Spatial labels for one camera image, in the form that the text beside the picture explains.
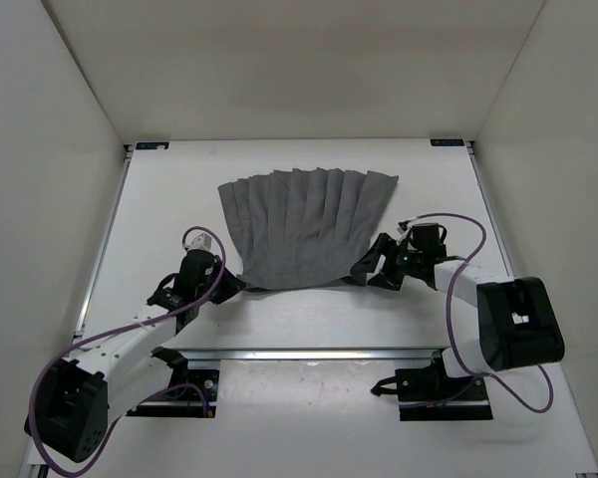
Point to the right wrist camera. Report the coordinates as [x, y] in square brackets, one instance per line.
[428, 236]

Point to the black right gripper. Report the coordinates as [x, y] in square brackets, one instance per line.
[368, 265]

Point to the blue right corner label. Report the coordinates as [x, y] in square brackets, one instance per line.
[446, 142]

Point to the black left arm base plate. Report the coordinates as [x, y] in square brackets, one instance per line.
[194, 395]

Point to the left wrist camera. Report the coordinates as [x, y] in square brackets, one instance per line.
[201, 241]

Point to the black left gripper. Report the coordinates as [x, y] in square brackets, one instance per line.
[232, 286]

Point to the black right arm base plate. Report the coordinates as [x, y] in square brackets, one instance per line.
[427, 394]

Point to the blue left corner label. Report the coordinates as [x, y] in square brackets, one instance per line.
[152, 145]

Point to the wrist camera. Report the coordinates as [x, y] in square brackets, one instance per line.
[201, 241]
[428, 236]

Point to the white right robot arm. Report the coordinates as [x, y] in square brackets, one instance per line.
[516, 324]

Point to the grey pleated skirt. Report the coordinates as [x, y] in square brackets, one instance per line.
[301, 229]

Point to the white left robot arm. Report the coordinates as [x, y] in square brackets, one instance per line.
[78, 400]

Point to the blue corner label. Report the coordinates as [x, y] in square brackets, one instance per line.
[152, 145]
[446, 142]

